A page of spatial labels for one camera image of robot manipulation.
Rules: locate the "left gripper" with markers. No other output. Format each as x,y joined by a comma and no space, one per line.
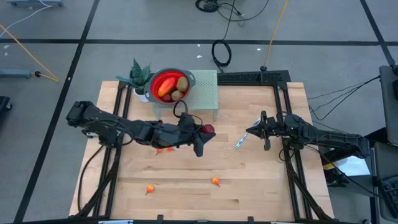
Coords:
189,133

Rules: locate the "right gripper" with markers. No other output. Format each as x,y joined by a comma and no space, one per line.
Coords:
275,129

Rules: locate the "dark red plum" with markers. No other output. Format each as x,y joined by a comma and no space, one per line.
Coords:
208,129

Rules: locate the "brown green kiwi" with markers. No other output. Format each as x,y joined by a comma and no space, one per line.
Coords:
182,84
177,95

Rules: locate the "red orange mango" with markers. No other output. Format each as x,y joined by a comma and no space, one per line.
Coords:
167,87

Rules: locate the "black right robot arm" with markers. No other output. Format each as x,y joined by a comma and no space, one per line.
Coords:
335,138

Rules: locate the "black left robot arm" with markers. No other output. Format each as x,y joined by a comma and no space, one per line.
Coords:
124,129

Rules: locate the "pale green perforated shelf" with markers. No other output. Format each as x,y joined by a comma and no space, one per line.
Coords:
205,90

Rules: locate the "red grey collapsible colander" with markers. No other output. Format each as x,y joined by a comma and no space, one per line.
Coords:
155,79

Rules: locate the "white plant pot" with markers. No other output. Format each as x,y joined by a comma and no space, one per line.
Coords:
140,97

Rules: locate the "green snake plant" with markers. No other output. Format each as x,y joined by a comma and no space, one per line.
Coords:
138,76

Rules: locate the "white box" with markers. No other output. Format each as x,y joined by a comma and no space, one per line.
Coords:
351,165

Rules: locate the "silver bar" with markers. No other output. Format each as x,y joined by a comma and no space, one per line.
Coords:
115,222

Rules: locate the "grey desk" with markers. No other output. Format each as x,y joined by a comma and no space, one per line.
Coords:
385,161

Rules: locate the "black keyboard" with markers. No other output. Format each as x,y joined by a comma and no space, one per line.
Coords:
391,193

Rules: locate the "grey stand foot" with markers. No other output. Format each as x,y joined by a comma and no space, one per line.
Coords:
34,2
15,73

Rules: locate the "black caster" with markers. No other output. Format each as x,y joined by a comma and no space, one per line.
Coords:
4,102

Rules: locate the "black aluminium table frame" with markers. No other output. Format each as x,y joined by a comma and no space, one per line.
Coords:
248,77

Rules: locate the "black camera bracket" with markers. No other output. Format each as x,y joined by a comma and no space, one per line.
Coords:
250,219
160,218

